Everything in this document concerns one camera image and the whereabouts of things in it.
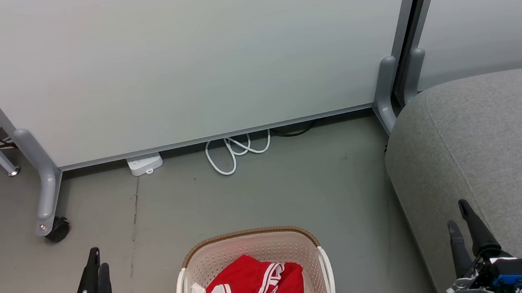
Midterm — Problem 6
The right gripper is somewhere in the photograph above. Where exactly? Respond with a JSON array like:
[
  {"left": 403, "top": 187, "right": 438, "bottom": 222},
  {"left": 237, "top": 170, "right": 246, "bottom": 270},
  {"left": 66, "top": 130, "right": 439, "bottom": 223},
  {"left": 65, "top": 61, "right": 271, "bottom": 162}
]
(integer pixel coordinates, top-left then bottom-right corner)
[{"left": 440, "top": 195, "right": 522, "bottom": 293}]

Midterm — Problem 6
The red garment with white trim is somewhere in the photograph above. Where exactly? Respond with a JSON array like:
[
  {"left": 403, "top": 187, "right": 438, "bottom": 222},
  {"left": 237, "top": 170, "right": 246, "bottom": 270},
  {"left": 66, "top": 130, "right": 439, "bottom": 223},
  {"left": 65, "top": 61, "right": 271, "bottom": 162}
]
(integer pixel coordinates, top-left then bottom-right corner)
[{"left": 203, "top": 250, "right": 306, "bottom": 293}]

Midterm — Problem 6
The grey fabric sofa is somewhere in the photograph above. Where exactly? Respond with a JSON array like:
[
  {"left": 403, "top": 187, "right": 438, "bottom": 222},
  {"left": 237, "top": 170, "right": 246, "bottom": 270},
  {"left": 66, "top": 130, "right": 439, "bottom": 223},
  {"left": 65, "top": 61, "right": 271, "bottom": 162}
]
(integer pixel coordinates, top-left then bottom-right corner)
[{"left": 378, "top": 67, "right": 522, "bottom": 293}]

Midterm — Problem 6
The black caster wheel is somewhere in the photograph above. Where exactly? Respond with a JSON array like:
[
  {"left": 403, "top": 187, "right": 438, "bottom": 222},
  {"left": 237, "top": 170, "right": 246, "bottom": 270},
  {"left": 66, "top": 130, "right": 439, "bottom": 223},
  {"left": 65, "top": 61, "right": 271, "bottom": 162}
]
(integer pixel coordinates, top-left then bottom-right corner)
[{"left": 44, "top": 216, "right": 72, "bottom": 243}]

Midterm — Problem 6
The grey partition foot with caster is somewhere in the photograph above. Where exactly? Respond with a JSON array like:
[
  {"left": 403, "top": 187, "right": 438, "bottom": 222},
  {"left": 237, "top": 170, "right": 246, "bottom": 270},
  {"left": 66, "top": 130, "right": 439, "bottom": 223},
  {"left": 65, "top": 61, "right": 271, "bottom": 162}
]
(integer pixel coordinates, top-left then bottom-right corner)
[{"left": 13, "top": 125, "right": 68, "bottom": 239}]

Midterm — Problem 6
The white power strip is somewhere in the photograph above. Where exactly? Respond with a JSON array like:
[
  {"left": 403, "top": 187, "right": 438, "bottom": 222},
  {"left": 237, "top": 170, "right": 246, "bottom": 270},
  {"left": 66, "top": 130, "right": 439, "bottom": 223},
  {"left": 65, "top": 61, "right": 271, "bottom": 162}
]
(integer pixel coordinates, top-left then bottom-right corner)
[{"left": 126, "top": 152, "right": 165, "bottom": 177}]

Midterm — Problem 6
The beige plastic laundry basket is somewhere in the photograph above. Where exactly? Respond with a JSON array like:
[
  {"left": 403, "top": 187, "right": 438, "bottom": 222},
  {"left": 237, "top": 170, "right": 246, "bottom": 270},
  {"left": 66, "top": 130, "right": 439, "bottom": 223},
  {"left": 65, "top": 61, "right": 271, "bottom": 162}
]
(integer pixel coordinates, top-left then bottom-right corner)
[{"left": 171, "top": 222, "right": 336, "bottom": 293}]

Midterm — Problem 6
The narrow white partition panel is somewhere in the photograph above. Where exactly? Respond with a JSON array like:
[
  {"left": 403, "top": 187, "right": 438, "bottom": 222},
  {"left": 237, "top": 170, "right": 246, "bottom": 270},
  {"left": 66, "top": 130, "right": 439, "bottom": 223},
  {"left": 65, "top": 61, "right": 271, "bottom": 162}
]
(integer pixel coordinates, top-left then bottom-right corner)
[{"left": 410, "top": 0, "right": 522, "bottom": 92}]

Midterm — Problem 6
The wide white partition panel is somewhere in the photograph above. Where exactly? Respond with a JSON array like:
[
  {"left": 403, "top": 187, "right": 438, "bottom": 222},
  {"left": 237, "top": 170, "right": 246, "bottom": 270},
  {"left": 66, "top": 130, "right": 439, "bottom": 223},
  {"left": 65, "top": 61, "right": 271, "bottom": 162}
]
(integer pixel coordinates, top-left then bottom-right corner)
[{"left": 0, "top": 0, "right": 434, "bottom": 177}]

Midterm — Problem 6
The coiled white cable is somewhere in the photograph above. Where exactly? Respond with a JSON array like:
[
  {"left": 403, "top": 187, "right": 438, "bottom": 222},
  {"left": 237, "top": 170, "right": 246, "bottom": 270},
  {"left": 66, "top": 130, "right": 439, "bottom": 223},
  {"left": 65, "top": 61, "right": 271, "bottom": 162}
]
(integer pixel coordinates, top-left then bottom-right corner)
[{"left": 204, "top": 130, "right": 274, "bottom": 177}]

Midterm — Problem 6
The black floor cable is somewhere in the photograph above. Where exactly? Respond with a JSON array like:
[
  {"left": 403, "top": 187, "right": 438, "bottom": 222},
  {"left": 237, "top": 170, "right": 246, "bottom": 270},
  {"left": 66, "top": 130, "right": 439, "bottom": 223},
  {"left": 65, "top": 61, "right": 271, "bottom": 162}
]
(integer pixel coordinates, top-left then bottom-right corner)
[{"left": 269, "top": 120, "right": 316, "bottom": 139}]

